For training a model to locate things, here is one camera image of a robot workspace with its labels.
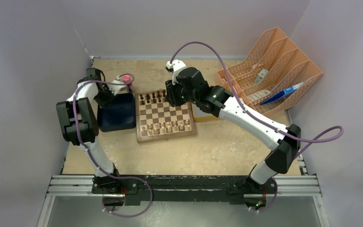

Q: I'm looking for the dark blue tin lid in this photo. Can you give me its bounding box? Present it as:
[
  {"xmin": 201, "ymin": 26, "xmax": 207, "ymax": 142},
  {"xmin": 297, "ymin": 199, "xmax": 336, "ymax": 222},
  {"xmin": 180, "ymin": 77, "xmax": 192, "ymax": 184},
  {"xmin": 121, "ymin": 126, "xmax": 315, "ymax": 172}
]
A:
[{"xmin": 97, "ymin": 93, "xmax": 136, "ymax": 132}]

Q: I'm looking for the orange plastic file organizer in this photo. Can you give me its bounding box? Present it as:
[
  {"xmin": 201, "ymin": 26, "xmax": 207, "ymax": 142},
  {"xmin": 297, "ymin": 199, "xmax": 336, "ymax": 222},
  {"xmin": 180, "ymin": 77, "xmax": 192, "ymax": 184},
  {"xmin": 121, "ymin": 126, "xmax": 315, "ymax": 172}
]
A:
[{"xmin": 215, "ymin": 27, "xmax": 323, "ymax": 116}]

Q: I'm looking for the wooden chess board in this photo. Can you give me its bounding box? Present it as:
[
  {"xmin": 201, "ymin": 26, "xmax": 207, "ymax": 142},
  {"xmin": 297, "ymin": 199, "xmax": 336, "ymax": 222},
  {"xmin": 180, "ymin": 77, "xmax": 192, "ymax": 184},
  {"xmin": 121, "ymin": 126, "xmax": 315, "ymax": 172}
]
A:
[{"xmin": 135, "ymin": 89, "xmax": 197, "ymax": 143}]

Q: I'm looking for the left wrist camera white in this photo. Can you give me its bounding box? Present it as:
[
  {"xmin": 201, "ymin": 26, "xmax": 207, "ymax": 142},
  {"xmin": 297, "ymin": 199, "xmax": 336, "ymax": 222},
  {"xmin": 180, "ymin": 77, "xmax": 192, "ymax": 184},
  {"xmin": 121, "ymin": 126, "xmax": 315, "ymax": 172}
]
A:
[{"xmin": 108, "ymin": 76, "xmax": 128, "ymax": 96}]

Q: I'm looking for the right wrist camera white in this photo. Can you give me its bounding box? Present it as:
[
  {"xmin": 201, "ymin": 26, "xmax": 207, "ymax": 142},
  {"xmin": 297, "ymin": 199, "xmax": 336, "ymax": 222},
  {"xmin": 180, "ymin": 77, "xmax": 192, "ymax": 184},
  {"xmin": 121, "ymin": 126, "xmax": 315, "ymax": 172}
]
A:
[{"xmin": 165, "ymin": 60, "xmax": 187, "ymax": 85}]

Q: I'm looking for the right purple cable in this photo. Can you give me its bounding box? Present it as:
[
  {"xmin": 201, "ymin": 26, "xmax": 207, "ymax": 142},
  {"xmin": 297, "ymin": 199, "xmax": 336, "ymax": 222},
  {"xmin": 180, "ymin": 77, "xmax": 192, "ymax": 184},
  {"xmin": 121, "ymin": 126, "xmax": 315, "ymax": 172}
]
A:
[{"xmin": 170, "ymin": 41, "xmax": 345, "ymax": 214}]

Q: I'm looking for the purple cable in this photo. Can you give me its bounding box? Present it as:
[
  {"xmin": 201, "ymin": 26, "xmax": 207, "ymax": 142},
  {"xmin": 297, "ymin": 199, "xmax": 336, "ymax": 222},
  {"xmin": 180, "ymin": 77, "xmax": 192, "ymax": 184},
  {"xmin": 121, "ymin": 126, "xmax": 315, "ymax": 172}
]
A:
[
  {"xmin": 170, "ymin": 41, "xmax": 345, "ymax": 214},
  {"xmin": 72, "ymin": 73, "xmax": 154, "ymax": 219}
]

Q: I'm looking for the gold metal tin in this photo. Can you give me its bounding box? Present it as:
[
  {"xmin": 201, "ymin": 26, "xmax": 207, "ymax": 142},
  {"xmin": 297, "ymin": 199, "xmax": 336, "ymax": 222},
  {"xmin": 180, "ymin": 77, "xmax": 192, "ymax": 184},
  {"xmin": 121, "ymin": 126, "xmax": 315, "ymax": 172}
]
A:
[{"xmin": 192, "ymin": 105, "xmax": 219, "ymax": 122}]

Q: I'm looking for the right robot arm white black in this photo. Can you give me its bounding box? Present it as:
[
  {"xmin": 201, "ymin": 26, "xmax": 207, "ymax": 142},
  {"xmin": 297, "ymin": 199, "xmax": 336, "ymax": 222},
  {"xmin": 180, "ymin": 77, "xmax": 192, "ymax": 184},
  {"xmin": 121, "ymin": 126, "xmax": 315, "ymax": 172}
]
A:
[{"xmin": 165, "ymin": 66, "xmax": 301, "ymax": 192}]

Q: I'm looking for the white card pack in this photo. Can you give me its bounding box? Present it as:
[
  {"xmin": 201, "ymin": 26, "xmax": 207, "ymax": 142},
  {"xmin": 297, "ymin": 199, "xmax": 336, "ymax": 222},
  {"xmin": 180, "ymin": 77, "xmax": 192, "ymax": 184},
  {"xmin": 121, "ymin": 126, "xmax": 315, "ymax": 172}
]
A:
[{"xmin": 254, "ymin": 68, "xmax": 268, "ymax": 84}]

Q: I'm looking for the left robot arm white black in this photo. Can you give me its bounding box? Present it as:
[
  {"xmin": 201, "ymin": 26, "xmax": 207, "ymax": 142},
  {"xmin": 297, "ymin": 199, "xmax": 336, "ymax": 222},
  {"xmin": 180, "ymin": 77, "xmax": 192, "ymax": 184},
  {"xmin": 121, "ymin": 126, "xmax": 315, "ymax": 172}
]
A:
[{"xmin": 56, "ymin": 68, "xmax": 122, "ymax": 193}]

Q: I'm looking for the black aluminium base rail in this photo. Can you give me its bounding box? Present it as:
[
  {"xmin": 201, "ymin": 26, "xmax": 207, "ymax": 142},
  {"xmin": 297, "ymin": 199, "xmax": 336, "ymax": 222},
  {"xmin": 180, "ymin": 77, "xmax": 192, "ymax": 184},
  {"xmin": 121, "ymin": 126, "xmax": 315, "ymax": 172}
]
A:
[{"xmin": 47, "ymin": 175, "xmax": 321, "ymax": 208}]

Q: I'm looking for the pink capped bottle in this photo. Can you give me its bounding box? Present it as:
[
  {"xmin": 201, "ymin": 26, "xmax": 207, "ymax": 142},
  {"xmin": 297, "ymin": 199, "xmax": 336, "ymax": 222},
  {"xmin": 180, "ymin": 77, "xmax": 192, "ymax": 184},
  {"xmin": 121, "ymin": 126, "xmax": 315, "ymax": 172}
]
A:
[{"xmin": 121, "ymin": 74, "xmax": 134, "ymax": 93}]

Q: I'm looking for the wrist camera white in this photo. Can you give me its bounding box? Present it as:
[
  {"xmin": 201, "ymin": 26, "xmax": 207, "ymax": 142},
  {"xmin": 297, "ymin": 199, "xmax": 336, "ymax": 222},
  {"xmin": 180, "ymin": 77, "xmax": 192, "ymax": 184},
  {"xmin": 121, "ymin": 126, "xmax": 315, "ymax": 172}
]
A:
[
  {"xmin": 165, "ymin": 60, "xmax": 187, "ymax": 85},
  {"xmin": 108, "ymin": 76, "xmax": 128, "ymax": 96}
]

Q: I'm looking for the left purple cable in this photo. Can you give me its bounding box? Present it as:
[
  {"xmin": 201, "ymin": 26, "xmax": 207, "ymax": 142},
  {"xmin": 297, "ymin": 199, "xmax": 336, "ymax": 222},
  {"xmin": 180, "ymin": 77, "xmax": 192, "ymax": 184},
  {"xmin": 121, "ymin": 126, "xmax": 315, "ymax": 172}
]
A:
[{"xmin": 72, "ymin": 73, "xmax": 154, "ymax": 219}]

